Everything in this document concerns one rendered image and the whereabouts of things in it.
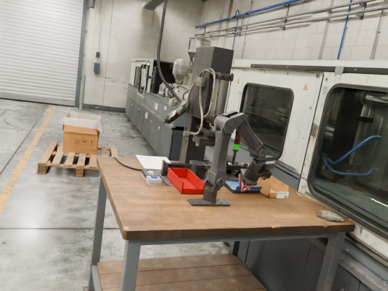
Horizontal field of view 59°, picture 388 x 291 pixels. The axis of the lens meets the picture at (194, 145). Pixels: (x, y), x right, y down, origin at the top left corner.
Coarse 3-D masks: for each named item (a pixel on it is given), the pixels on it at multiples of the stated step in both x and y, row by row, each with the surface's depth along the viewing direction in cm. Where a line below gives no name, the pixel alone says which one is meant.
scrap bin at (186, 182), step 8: (168, 168) 189; (176, 168) 190; (168, 176) 188; (176, 176) 176; (184, 176) 193; (192, 176) 186; (176, 184) 175; (184, 184) 182; (192, 184) 184; (200, 184) 175; (184, 192) 168; (192, 192) 170; (200, 192) 171
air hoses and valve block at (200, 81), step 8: (160, 32) 219; (160, 40) 219; (160, 48) 220; (160, 72) 221; (200, 80) 197; (168, 88) 223; (200, 88) 198; (176, 96) 222; (200, 96) 198; (200, 104) 196; (208, 112) 189; (200, 128) 193
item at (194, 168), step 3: (189, 162) 203; (192, 165) 198; (192, 168) 198; (195, 168) 194; (198, 168) 195; (201, 168) 195; (192, 171) 198; (195, 171) 195; (198, 171) 195; (201, 171) 196; (204, 171) 197; (195, 174) 195; (198, 174) 196; (201, 174) 196; (204, 174) 197; (201, 177) 197
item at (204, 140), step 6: (198, 126) 210; (204, 126) 217; (210, 126) 212; (204, 132) 200; (210, 132) 193; (198, 138) 192; (204, 138) 193; (210, 138) 195; (198, 144) 200; (204, 144) 193; (210, 144) 194
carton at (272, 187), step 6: (258, 180) 193; (264, 180) 207; (270, 180) 202; (276, 180) 196; (264, 186) 187; (270, 186) 182; (276, 186) 196; (282, 186) 191; (288, 186) 186; (264, 192) 186; (270, 192) 183; (276, 192) 193; (282, 192) 186; (288, 192) 187
